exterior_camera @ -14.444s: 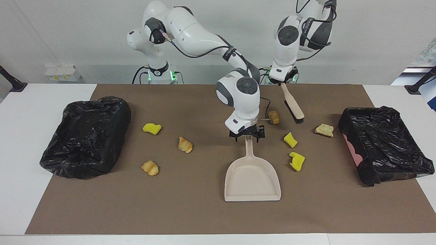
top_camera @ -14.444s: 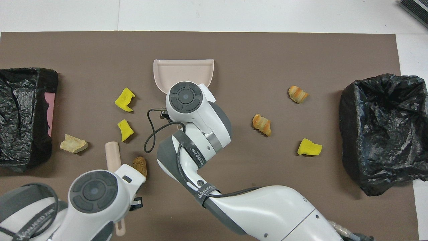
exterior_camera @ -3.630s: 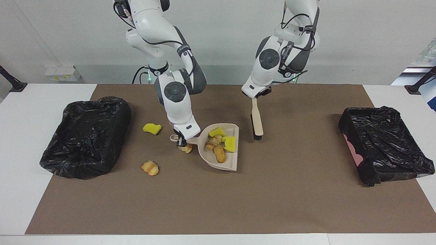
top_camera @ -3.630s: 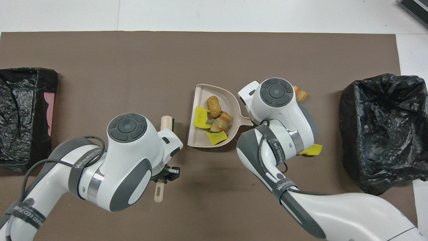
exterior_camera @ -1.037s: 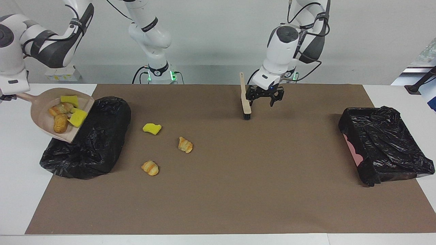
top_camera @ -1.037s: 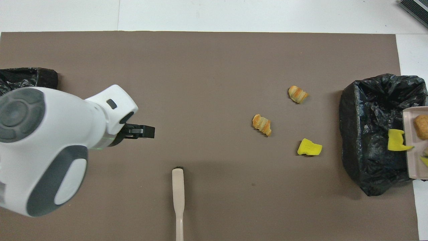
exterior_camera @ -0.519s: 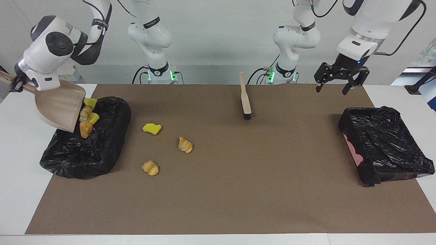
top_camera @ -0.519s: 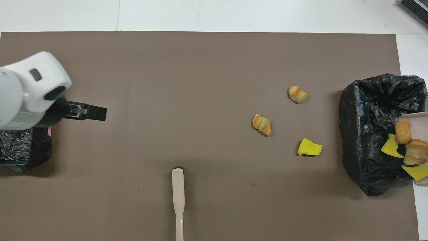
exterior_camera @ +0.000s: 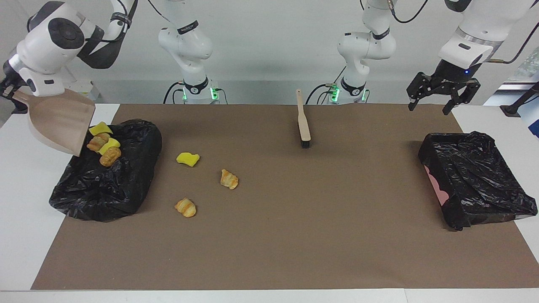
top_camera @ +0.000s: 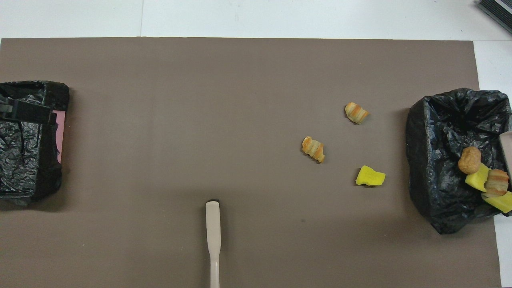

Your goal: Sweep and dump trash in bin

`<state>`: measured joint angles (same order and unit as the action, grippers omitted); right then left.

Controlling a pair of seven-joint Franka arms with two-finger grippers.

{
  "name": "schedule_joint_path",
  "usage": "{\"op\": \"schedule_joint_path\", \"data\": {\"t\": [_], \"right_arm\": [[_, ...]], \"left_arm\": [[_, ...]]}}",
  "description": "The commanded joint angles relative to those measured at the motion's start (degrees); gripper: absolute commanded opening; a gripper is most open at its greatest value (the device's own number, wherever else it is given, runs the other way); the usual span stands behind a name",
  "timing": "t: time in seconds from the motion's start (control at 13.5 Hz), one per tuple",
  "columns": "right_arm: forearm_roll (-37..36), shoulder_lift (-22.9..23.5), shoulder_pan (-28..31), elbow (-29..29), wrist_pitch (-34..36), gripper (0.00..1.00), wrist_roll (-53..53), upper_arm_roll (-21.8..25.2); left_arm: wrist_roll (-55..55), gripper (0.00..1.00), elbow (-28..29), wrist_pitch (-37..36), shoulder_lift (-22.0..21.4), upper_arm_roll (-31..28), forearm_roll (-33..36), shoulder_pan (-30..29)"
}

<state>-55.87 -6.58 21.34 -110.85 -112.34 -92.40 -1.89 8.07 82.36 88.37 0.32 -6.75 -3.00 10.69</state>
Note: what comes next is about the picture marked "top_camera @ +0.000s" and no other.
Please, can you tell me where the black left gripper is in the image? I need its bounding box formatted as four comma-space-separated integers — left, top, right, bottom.
0, 96, 58, 125

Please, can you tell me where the beige hand brush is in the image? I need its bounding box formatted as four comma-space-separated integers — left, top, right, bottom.
205, 199, 222, 288

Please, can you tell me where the toy croissant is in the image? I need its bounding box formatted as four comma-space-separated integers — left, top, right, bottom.
302, 136, 326, 163
345, 102, 370, 124

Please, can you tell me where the yellow sponge piece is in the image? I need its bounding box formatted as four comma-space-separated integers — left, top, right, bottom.
481, 191, 512, 214
465, 162, 490, 193
356, 165, 386, 187

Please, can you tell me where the brown bread chunk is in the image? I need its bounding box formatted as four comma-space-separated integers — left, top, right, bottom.
458, 146, 482, 175

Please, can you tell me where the beige bread chunk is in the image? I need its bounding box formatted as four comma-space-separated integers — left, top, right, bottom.
484, 169, 510, 197

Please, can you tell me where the beige plastic dustpan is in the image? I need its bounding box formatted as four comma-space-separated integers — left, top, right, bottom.
499, 131, 512, 176

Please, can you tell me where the pink bin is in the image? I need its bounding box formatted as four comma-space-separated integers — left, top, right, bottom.
52, 110, 67, 164

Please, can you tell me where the black plastic trash bag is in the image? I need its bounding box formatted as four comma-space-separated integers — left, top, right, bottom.
0, 81, 70, 207
405, 88, 512, 235

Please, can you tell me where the brown table mat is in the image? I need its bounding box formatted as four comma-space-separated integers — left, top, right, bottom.
0, 37, 503, 288

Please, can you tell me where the black ribbed device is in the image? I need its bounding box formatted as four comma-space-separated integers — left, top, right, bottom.
475, 0, 512, 34

